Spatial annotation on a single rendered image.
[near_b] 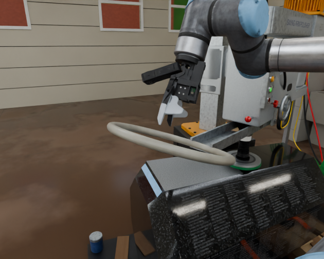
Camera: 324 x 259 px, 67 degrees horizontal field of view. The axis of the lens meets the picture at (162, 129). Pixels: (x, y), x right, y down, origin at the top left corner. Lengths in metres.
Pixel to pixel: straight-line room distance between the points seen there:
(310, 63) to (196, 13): 0.31
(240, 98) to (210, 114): 1.00
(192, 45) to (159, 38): 7.15
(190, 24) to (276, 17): 0.69
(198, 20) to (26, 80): 6.67
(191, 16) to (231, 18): 0.12
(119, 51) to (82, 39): 1.02
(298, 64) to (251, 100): 0.65
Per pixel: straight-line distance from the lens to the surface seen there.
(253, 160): 1.54
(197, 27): 0.69
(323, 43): 0.71
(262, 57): 0.72
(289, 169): 1.72
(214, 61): 2.17
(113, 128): 0.79
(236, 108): 1.37
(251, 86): 1.32
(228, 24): 0.66
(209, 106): 2.31
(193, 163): 1.55
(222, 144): 1.14
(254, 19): 0.64
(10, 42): 7.16
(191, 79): 0.68
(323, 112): 4.41
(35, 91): 7.24
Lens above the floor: 1.59
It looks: 20 degrees down
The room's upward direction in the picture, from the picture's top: straight up
